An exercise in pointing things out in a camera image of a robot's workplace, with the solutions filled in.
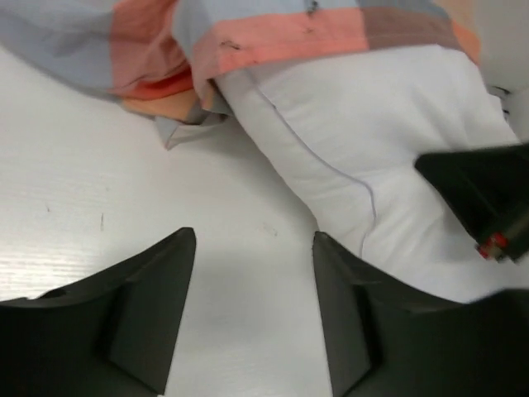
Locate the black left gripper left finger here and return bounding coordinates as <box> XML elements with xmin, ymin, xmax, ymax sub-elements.
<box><xmin>1</xmin><ymin>227</ymin><xmax>196</xmax><ymax>397</ymax></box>

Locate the orange grey checked pillowcase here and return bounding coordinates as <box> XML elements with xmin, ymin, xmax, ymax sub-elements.
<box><xmin>1</xmin><ymin>1</ymin><xmax>480</xmax><ymax>147</ymax></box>

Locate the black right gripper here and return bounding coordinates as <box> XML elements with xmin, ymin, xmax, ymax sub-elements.
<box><xmin>414</xmin><ymin>143</ymin><xmax>528</xmax><ymax>262</ymax></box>

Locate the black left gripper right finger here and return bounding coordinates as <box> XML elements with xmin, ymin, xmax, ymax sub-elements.
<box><xmin>312</xmin><ymin>232</ymin><xmax>528</xmax><ymax>397</ymax></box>

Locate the white pillow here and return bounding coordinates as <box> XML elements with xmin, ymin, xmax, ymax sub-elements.
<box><xmin>216</xmin><ymin>45</ymin><xmax>528</xmax><ymax>302</ymax></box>

